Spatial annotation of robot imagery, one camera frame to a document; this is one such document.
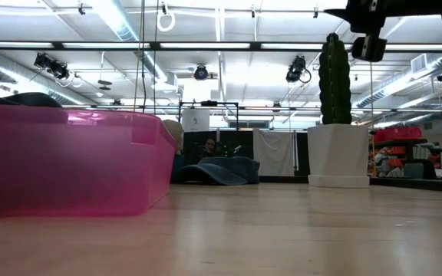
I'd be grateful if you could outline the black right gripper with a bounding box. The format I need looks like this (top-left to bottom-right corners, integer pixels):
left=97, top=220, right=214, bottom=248
left=325, top=0, right=389, bottom=62

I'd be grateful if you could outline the blue denim cap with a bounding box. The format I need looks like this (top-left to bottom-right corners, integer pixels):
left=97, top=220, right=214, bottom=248
left=176, top=156, right=262, bottom=186

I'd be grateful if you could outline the black ceiling spotlight pair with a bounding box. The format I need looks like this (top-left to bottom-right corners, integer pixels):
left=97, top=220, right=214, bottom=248
left=33, top=52, right=71, bottom=81

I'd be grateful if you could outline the pink translucent plastic bin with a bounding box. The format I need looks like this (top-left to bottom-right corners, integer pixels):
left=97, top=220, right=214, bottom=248
left=0, top=103, right=177, bottom=219

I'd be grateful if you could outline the red crate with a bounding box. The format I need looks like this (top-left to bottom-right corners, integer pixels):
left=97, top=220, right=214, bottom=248
left=374, top=126, right=424, bottom=143

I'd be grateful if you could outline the white plant pot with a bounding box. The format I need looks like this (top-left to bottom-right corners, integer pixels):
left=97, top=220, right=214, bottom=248
left=306, top=123, right=371, bottom=189

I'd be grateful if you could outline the person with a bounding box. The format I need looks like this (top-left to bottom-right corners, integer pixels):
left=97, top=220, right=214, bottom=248
left=373, top=151, right=393, bottom=178
left=200, top=137, right=219, bottom=157

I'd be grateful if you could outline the white hanging cloth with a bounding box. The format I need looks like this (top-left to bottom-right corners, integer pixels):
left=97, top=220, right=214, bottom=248
left=252, top=128, right=295, bottom=178

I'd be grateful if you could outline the blue plastic bin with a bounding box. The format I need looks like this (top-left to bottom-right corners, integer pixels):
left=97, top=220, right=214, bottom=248
left=170, top=153, right=186, bottom=184

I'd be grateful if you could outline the white box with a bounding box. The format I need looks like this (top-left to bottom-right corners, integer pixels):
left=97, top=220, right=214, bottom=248
left=182, top=109, right=211, bottom=133

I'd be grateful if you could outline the silver air duct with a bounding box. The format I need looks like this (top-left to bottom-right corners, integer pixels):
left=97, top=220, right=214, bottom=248
left=353, top=52, right=442, bottom=110
left=0, top=53, right=90, bottom=107

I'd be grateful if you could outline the black aluminium frame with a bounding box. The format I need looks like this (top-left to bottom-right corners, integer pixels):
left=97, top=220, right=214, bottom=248
left=0, top=40, right=442, bottom=54

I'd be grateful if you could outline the white cable loop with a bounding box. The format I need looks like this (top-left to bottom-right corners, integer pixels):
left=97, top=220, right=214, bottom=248
left=157, top=2, right=176, bottom=33

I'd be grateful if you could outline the black rack frame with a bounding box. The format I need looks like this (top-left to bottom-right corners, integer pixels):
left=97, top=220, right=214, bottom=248
left=178, top=100, right=241, bottom=133

